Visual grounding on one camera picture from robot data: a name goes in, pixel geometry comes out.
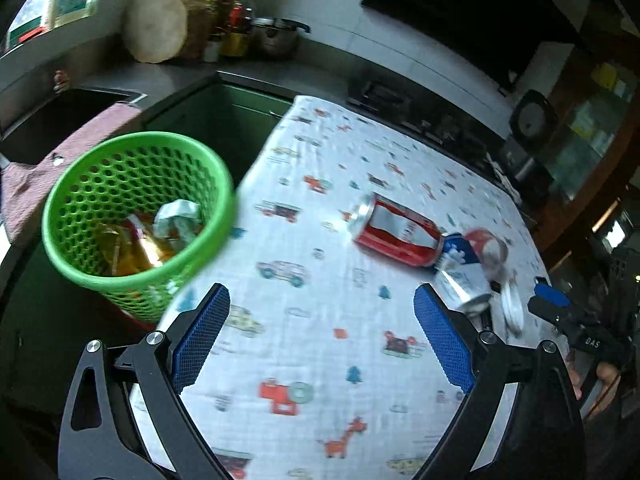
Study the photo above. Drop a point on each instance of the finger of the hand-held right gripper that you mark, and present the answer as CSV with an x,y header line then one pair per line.
x,y
550,294
550,312

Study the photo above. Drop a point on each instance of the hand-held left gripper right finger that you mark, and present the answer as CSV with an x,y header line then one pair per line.
x,y
445,342

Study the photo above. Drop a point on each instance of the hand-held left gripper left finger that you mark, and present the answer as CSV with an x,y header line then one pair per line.
x,y
202,340

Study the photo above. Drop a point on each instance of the blue and silver can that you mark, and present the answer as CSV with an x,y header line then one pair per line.
x,y
460,282

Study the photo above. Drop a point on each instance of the red drink can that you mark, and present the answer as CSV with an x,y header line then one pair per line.
x,y
487,247

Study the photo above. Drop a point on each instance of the yellow plastic wrapper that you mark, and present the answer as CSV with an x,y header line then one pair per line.
x,y
120,255

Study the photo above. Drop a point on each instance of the red cola can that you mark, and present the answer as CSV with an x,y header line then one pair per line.
x,y
395,232

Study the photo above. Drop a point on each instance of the white paper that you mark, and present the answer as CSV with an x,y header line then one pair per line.
x,y
175,215

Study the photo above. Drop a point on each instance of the green perforated plastic basket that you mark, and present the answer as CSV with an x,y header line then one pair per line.
x,y
125,175

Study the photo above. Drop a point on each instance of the person's right hand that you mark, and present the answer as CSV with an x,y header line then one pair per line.
x,y
606,374

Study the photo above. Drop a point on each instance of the white round lid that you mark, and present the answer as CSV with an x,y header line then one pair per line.
x,y
512,307

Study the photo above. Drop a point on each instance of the printed white tablecloth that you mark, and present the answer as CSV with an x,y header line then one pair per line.
x,y
325,320

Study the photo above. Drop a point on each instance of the wooden glass cabinet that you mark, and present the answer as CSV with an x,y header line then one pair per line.
x,y
590,150

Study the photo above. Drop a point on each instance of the black rice cooker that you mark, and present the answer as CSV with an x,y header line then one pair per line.
x,y
532,125

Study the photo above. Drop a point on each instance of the green kitchen cabinet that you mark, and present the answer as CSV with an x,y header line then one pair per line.
x,y
225,120

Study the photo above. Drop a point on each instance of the pink towel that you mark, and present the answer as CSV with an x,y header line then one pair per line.
x,y
75,145

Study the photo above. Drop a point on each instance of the black gas stove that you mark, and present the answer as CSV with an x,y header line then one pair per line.
x,y
400,105

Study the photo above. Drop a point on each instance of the kitchen sink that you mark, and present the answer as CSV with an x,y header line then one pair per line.
x,y
55,120

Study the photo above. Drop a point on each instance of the small white bottle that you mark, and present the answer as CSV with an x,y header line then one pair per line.
x,y
212,51

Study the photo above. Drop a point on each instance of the small red figurine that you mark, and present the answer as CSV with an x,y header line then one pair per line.
x,y
61,81

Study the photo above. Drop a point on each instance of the black range hood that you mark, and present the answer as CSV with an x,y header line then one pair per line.
x,y
460,5

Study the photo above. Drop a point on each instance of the steel pot with lid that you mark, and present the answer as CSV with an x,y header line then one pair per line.
x,y
275,37

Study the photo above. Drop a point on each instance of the round wooden chopping block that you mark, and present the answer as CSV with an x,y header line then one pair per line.
x,y
155,25

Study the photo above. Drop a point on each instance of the group of sauce bottles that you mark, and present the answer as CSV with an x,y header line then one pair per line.
x,y
241,12

